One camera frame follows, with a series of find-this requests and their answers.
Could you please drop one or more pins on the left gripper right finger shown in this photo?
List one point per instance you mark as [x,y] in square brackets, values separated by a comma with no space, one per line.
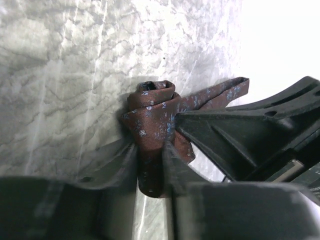
[197,209]

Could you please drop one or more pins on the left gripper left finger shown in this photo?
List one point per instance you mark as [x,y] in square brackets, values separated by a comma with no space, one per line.
[98,206]

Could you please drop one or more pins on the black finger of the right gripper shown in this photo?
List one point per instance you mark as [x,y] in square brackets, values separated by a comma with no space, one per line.
[262,140]

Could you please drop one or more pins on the brown floral necktie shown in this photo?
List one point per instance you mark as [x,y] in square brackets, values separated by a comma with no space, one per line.
[151,121]

